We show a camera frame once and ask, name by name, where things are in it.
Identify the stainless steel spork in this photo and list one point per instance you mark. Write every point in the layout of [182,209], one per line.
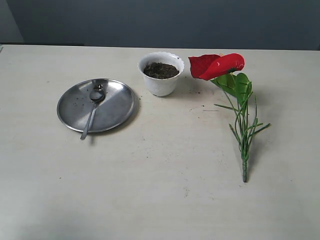
[96,96]

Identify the white plastic flower pot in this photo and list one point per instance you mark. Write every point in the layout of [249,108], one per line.
[161,87]

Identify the dark soil in pot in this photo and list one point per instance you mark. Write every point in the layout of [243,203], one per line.
[159,70]

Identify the round stainless steel plate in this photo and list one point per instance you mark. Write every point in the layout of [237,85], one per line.
[74,106]

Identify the red artificial anthurium flower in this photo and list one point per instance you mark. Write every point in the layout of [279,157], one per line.
[224,71]

